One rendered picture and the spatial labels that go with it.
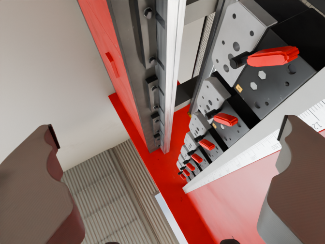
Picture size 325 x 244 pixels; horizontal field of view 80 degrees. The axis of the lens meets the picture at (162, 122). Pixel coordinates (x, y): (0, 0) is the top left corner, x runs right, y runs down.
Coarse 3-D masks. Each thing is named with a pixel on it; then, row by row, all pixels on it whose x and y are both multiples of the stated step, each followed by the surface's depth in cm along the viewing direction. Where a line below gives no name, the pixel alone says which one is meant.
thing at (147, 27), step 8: (136, 0) 53; (144, 0) 53; (152, 0) 55; (136, 8) 56; (144, 8) 55; (152, 8) 57; (136, 16) 59; (144, 16) 58; (144, 24) 60; (152, 24) 62; (144, 32) 63; (152, 32) 65; (144, 40) 66; (152, 40) 68; (144, 48) 69; (152, 48) 71; (144, 56) 72; (144, 64) 78; (152, 64) 79
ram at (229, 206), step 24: (312, 96) 26; (264, 120) 37; (240, 144) 49; (216, 168) 74; (240, 168) 56; (264, 168) 45; (192, 192) 150; (216, 192) 90; (240, 192) 64; (264, 192) 50; (216, 216) 116; (240, 216) 76; (216, 240) 159; (240, 240) 93
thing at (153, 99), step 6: (150, 78) 90; (156, 78) 90; (150, 84) 90; (156, 84) 93; (150, 90) 94; (150, 96) 100; (156, 96) 103; (150, 102) 105; (156, 102) 108; (150, 108) 113
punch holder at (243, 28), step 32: (256, 0) 29; (288, 0) 29; (224, 32) 34; (256, 32) 28; (288, 32) 26; (320, 32) 26; (224, 64) 39; (288, 64) 27; (320, 64) 24; (256, 96) 35; (288, 96) 29
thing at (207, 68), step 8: (224, 0) 69; (232, 0) 65; (224, 8) 70; (216, 16) 76; (216, 24) 78; (216, 32) 80; (208, 40) 87; (216, 40) 82; (208, 48) 90; (208, 56) 93; (208, 64) 96; (200, 72) 108; (208, 72) 100; (200, 80) 114; (200, 88) 117; (192, 96) 133; (192, 104) 140; (192, 112) 147
